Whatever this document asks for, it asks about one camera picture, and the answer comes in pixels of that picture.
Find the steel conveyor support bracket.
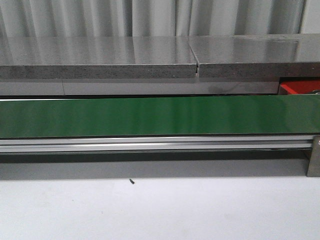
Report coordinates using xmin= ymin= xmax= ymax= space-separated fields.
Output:
xmin=306 ymin=135 xmax=320 ymax=178

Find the white pleated curtain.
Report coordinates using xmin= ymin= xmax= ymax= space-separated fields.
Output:
xmin=0 ymin=0 xmax=320 ymax=37

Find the red plastic bin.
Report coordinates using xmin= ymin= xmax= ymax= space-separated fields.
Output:
xmin=280 ymin=79 xmax=320 ymax=95

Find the aluminium conveyor frame rail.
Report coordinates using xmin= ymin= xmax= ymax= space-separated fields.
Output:
xmin=0 ymin=134 xmax=315 ymax=154

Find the green conveyor belt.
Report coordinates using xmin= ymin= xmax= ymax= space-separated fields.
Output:
xmin=0 ymin=94 xmax=320 ymax=139

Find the grey stone counter slab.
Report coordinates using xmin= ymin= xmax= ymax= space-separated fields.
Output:
xmin=0 ymin=36 xmax=198 ymax=80

